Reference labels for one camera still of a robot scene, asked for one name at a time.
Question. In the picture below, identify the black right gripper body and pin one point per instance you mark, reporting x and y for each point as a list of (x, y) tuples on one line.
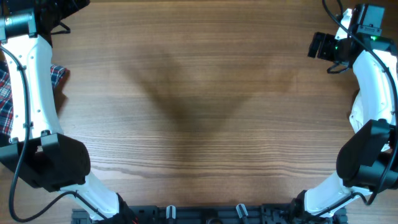
[(331, 50)]

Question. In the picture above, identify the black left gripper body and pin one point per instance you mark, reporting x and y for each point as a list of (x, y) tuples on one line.
[(60, 9)]

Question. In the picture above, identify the plaid sleeveless shirt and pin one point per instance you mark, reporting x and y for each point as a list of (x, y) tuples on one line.
[(58, 76)]

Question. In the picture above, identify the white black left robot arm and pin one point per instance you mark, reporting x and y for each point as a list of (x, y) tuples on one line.
[(39, 153)]

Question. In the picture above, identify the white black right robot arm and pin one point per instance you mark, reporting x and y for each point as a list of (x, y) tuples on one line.
[(367, 164)]

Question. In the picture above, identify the beige crumpled garment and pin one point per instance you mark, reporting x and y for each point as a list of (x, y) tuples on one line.
[(369, 105)]

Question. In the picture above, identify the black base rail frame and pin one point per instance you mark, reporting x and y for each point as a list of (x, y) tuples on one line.
[(264, 214)]

